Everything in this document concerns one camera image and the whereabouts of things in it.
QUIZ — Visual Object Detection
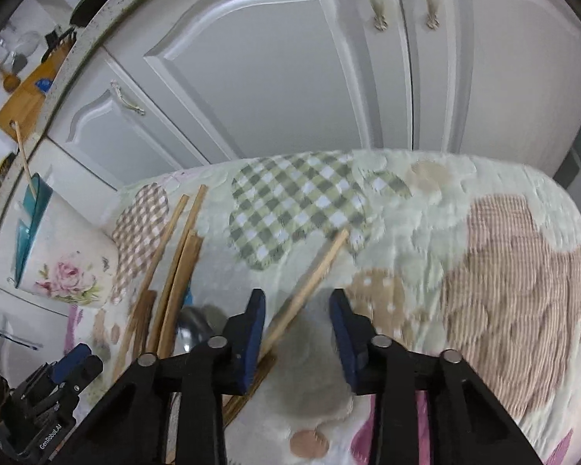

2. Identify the floral white cup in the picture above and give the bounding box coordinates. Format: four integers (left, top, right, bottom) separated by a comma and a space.
10, 172, 120, 308

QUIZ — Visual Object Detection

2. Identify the light wooden chopstick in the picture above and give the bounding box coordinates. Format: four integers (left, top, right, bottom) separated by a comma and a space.
148, 184, 209, 350
112, 195, 191, 376
222, 229, 350, 427
10, 121, 37, 197

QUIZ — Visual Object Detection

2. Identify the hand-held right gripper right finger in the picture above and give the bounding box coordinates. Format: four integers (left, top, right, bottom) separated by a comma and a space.
328, 288, 545, 465

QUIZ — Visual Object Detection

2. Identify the wooden cutting board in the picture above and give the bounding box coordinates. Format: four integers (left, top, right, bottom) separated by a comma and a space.
0, 41, 73, 143

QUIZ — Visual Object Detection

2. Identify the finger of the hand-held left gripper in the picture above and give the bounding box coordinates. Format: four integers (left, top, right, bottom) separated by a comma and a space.
70, 355, 104, 391
53, 343, 92, 379

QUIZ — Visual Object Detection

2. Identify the metal spoon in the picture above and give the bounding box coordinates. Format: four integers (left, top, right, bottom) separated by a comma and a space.
174, 304, 229, 355

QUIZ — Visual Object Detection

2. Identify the patterned floral table cloth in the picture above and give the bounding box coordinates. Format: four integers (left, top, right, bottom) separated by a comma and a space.
63, 149, 581, 465

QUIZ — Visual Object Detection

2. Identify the wire skimmer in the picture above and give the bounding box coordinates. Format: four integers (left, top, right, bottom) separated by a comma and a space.
10, 30, 42, 56

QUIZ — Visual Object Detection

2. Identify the wooden knife block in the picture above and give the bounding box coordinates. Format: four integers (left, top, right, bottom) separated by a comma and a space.
43, 29, 77, 65

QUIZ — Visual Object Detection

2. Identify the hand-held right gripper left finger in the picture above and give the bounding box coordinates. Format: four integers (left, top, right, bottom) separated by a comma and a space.
75, 288, 267, 465

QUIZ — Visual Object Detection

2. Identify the white cabinet door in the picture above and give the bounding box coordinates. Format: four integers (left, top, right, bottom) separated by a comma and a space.
101, 0, 413, 165
43, 48, 210, 191
392, 0, 581, 171

